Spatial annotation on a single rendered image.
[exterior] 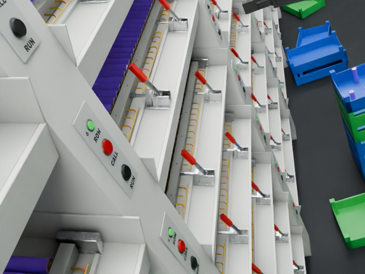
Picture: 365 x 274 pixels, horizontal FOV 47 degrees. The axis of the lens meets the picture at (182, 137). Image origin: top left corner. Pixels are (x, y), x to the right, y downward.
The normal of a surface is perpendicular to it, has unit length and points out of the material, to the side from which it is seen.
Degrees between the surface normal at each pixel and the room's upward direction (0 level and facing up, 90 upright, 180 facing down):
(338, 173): 0
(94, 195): 90
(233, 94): 90
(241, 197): 20
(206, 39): 90
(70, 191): 90
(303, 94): 0
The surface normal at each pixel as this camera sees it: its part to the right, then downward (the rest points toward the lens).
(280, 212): -0.07, -0.75
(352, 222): -0.42, -0.71
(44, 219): -0.12, 0.66
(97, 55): 0.99, 0.02
